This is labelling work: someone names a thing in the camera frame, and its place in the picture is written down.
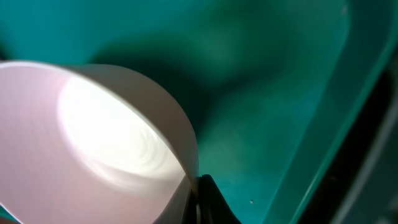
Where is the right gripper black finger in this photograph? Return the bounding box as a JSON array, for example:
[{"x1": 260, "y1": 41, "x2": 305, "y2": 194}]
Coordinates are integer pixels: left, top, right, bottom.
[{"x1": 198, "y1": 174, "x2": 241, "y2": 224}]

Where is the pink bowl with food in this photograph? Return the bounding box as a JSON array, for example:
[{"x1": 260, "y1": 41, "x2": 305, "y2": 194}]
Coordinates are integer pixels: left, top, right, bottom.
[{"x1": 1, "y1": 61, "x2": 198, "y2": 223}]

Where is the grey dishwasher rack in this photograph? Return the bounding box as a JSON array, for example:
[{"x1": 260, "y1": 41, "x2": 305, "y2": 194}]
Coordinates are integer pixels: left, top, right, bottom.
[{"x1": 331, "y1": 62, "x2": 397, "y2": 224}]

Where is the teal plastic tray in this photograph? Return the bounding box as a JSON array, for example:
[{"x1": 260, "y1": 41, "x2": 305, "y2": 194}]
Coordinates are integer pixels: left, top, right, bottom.
[{"x1": 1, "y1": 0, "x2": 397, "y2": 223}]

